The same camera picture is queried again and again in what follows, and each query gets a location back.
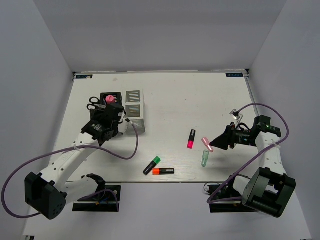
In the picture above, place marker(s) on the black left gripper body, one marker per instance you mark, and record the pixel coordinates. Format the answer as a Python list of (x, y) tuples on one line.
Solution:
[(97, 114)]

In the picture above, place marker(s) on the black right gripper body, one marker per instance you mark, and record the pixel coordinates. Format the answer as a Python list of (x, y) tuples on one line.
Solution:
[(240, 136)]

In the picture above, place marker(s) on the pink translucent tube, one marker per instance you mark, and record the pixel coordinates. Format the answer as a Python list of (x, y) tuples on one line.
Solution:
[(206, 143)]

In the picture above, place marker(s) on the black handled scissors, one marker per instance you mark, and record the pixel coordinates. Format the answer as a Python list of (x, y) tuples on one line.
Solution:
[(94, 103)]

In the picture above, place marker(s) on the pink capped clear tube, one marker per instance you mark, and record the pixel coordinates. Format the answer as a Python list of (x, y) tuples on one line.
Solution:
[(110, 99)]

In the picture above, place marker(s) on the pink capped black highlighter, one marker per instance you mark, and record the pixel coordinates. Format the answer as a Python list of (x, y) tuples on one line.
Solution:
[(191, 139)]

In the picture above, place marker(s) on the green capped black highlighter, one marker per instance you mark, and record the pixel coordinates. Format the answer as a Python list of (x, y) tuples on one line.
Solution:
[(151, 165)]

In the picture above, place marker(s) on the orange capped black highlighter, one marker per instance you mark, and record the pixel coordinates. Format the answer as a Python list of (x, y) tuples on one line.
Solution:
[(163, 171)]

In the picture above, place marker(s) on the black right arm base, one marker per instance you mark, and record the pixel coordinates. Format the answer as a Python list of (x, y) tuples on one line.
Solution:
[(230, 204)]

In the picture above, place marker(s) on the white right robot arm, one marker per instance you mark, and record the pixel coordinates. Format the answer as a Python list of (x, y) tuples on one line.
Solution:
[(270, 188)]

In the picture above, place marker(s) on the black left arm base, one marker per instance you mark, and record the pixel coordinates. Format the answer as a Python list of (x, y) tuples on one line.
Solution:
[(106, 202)]

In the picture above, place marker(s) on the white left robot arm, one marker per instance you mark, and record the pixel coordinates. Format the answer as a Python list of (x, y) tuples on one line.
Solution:
[(49, 191)]

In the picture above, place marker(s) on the green translucent tube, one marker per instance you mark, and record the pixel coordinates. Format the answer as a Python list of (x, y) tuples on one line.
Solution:
[(205, 157)]

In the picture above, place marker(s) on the black slatted organizer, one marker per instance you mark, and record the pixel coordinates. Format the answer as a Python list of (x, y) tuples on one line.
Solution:
[(116, 98)]

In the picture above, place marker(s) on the white slatted organizer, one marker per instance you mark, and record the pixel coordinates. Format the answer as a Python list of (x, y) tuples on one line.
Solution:
[(135, 109)]

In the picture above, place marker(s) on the blue label sticker left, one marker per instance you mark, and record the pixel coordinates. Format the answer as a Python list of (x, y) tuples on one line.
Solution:
[(84, 76)]

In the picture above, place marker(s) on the blue label sticker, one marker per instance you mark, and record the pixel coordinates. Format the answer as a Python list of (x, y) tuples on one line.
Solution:
[(234, 75), (84, 76)]

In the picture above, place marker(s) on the blue label sticker right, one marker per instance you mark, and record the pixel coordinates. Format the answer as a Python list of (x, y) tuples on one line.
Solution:
[(234, 75)]

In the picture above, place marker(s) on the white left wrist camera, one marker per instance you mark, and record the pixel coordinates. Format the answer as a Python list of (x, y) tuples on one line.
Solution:
[(124, 126)]

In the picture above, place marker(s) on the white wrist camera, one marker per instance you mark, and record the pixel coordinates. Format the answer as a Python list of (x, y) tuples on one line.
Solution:
[(124, 126), (237, 116)]

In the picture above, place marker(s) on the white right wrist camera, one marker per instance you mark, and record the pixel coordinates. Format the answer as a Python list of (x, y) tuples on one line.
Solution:
[(237, 116)]

